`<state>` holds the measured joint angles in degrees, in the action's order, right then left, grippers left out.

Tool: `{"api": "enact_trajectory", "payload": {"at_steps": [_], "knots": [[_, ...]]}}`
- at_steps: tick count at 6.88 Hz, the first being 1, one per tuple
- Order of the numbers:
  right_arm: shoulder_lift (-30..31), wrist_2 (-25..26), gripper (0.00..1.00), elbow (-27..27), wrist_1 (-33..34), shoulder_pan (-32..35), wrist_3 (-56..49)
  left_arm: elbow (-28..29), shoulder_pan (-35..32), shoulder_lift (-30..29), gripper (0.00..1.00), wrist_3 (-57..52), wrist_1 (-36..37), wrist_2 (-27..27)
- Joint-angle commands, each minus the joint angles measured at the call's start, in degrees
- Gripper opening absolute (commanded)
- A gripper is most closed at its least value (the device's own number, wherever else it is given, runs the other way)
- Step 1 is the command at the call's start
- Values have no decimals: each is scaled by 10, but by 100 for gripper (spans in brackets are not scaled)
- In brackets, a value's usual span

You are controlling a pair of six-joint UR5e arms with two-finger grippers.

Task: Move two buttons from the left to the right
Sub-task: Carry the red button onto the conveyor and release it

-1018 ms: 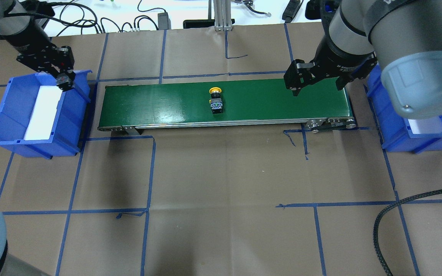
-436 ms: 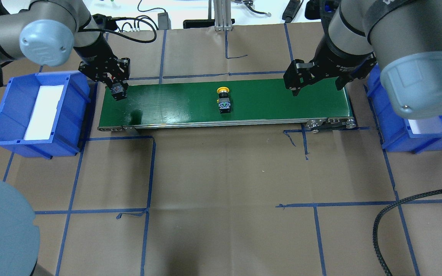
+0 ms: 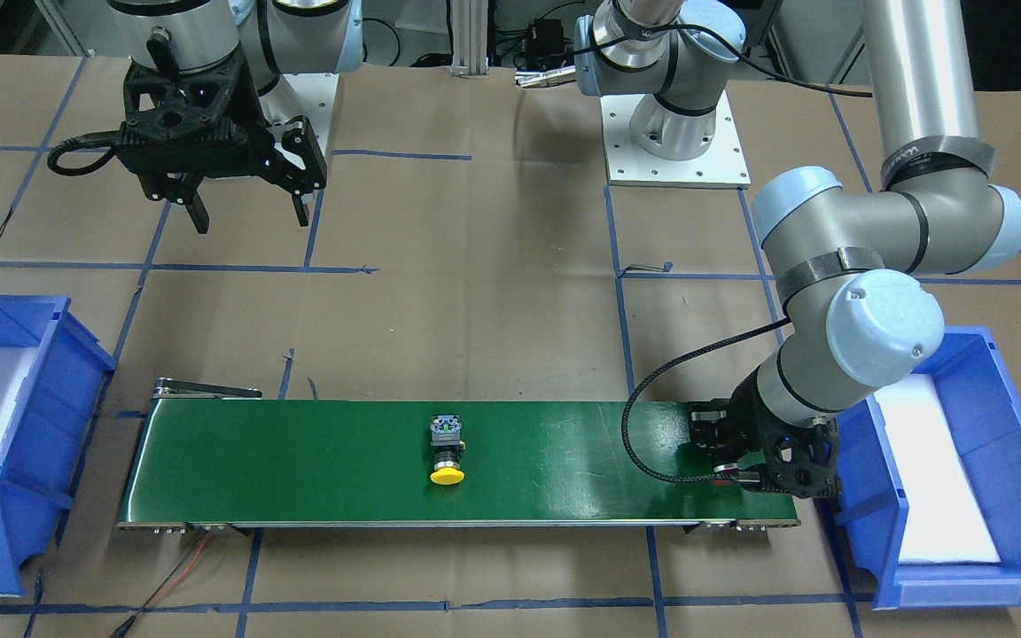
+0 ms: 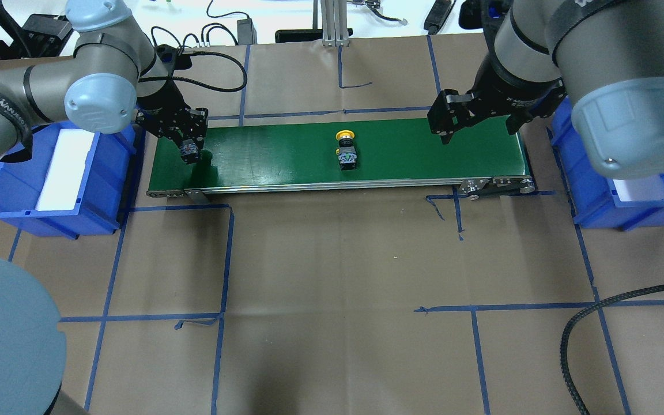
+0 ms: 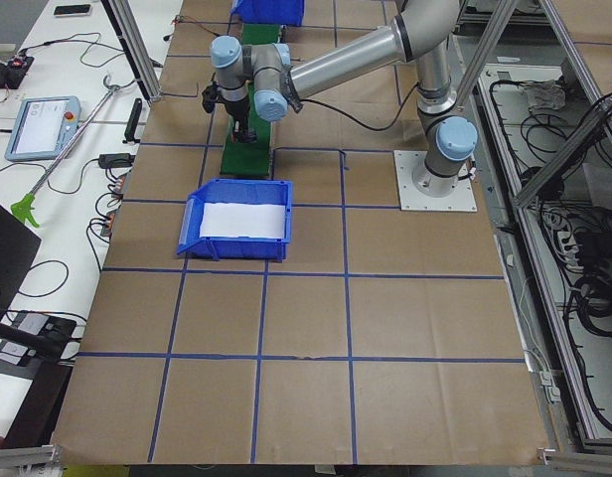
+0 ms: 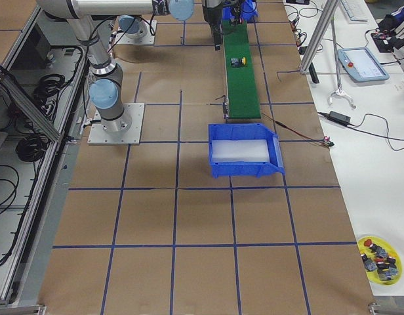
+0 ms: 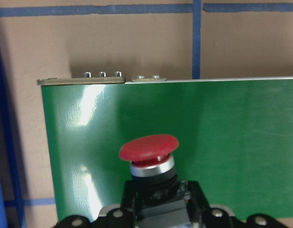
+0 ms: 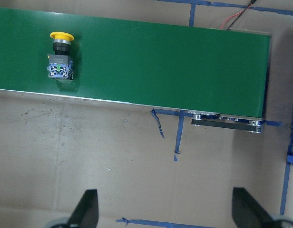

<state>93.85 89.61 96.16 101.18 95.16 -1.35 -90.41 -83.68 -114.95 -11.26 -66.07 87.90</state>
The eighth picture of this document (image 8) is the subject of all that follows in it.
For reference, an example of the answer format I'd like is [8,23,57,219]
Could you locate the red black conveyor wire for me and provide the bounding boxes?
[220,0,256,30]

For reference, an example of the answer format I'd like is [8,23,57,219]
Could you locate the green conveyor belt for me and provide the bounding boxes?
[0,8,270,133]

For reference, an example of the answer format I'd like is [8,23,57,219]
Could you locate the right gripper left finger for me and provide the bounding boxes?
[67,189,99,228]

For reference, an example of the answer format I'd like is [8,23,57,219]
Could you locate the yellow push button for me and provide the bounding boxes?
[47,31,74,80]

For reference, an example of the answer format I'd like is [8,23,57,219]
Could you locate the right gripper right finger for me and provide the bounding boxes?
[232,187,274,228]

